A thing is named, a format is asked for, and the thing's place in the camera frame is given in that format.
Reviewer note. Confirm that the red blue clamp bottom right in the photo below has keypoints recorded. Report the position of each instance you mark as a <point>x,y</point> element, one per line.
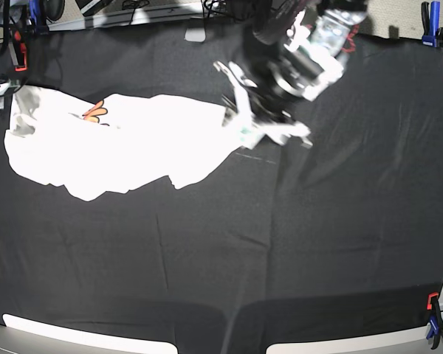
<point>435,321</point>

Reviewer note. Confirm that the red clamp top left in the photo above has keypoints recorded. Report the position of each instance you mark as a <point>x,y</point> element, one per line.
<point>18,51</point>

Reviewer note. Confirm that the black table cloth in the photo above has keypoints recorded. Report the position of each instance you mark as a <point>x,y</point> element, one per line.
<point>279,244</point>

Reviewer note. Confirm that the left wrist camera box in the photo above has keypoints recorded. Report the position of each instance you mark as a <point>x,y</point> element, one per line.
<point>250,135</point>

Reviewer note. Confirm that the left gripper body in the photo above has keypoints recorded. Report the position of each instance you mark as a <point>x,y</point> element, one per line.
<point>270,102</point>

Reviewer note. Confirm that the blue clamp top right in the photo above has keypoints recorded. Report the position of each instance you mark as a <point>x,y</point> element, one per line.
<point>433,33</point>

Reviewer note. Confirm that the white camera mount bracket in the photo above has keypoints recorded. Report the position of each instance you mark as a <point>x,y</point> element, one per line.
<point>251,117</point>

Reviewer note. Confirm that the grey tape patch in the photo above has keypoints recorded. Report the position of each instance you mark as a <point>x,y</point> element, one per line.
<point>195,35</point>

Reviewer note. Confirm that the white printed t-shirt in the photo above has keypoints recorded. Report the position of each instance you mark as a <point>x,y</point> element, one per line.
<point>116,145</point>

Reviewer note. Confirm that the blue clamp top left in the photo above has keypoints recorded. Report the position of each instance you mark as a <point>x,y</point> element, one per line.
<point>37,18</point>

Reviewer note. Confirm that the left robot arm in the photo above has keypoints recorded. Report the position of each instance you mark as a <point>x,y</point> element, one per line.
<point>295,52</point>

